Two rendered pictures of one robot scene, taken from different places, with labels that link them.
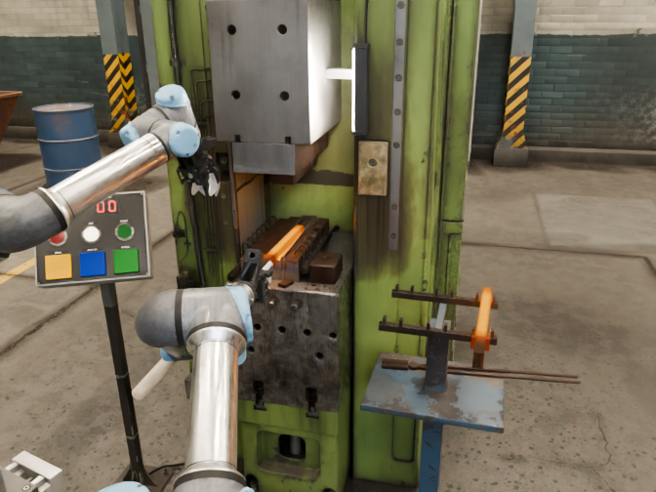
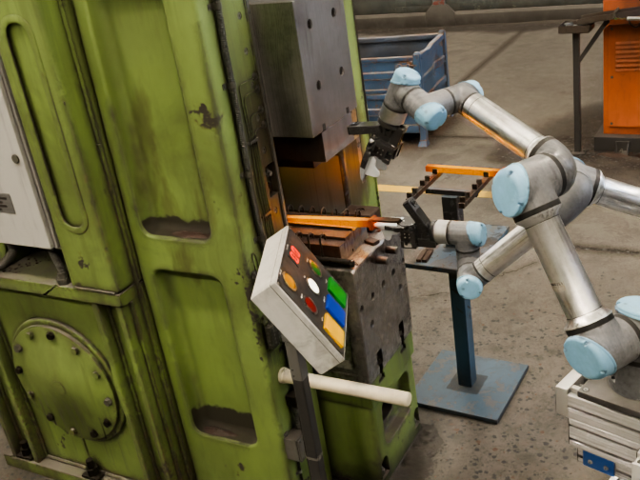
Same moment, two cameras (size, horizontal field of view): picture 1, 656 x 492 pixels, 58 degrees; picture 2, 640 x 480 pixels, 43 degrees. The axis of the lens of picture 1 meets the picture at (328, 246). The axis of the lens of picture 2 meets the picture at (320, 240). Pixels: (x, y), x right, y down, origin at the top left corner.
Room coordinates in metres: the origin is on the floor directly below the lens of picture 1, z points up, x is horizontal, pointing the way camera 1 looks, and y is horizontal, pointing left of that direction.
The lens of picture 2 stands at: (1.08, 2.56, 2.11)
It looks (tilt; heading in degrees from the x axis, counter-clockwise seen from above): 25 degrees down; 288
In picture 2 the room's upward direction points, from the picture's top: 9 degrees counter-clockwise
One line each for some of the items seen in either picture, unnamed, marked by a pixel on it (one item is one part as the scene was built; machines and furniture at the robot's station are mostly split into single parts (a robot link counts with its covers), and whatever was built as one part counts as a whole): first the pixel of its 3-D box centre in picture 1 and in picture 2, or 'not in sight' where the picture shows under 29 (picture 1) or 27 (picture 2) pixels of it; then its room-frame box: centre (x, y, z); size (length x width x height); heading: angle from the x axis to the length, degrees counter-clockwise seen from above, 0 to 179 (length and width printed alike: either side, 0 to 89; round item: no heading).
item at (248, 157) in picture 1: (284, 144); (282, 134); (1.96, 0.14, 1.32); 0.42 x 0.20 x 0.10; 166
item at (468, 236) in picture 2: not in sight; (467, 234); (1.37, 0.26, 1.00); 0.11 x 0.08 x 0.09; 166
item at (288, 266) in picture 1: (288, 244); (299, 233); (1.96, 0.14, 0.96); 0.42 x 0.20 x 0.09; 166
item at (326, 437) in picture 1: (307, 411); (333, 395); (1.95, 0.09, 0.23); 0.55 x 0.37 x 0.47; 166
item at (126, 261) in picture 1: (126, 261); (335, 292); (1.70, 0.63, 1.01); 0.07 x 0.05 x 0.07; 101
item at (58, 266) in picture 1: (59, 266); (332, 330); (1.66, 0.83, 1.01); 0.07 x 0.05 x 0.07; 101
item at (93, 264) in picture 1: (93, 264); (334, 310); (1.68, 0.73, 1.01); 0.07 x 0.05 x 0.07; 101
